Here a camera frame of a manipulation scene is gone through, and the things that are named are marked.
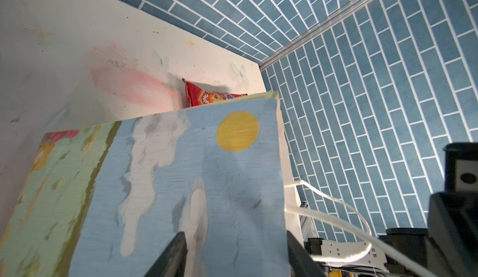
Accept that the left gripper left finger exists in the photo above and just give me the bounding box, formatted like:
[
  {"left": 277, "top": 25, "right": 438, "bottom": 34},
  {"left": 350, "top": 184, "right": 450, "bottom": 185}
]
[{"left": 144, "top": 232, "right": 187, "bottom": 277}]

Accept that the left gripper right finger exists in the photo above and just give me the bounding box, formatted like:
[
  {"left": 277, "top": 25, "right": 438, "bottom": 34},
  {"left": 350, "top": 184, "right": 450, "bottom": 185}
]
[{"left": 286, "top": 230, "right": 326, "bottom": 277}]

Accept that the floral paper gift bag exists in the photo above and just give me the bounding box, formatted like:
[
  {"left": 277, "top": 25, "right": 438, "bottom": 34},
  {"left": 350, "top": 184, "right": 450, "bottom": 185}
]
[{"left": 1, "top": 96, "right": 293, "bottom": 277}]

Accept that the red snack packet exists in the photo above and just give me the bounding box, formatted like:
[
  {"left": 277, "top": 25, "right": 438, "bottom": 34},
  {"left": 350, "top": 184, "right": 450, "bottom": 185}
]
[{"left": 182, "top": 79, "right": 247, "bottom": 107}]

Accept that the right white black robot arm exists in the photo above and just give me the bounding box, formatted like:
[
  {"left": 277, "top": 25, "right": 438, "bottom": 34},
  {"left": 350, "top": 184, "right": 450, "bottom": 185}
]
[{"left": 380, "top": 142, "right": 478, "bottom": 277}]

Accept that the aluminium mounting rail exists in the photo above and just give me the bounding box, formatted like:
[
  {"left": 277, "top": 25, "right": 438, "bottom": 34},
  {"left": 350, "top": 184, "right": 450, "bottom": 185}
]
[{"left": 299, "top": 215, "right": 389, "bottom": 277}]

